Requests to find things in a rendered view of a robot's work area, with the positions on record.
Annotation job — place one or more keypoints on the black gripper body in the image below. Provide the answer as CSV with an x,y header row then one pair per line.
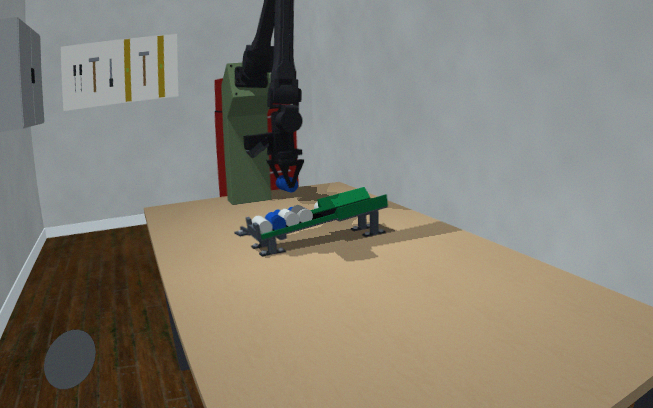
x,y
279,156

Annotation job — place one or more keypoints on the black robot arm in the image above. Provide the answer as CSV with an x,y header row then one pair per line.
x,y
259,59

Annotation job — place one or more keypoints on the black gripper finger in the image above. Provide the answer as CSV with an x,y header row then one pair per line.
x,y
299,163
272,166

